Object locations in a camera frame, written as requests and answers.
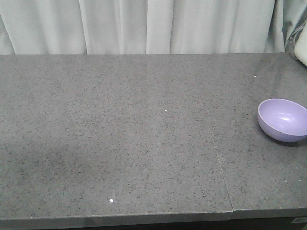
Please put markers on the black disinfection cabinet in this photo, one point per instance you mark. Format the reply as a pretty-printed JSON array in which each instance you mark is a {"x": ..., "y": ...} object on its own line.
[{"x": 233, "y": 224}]

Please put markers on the purple plastic bowl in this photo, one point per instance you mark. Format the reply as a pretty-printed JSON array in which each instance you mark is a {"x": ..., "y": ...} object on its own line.
[{"x": 283, "y": 120}]

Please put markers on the white pleated curtain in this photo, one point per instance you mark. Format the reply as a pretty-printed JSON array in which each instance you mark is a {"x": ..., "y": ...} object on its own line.
[{"x": 148, "y": 26}]

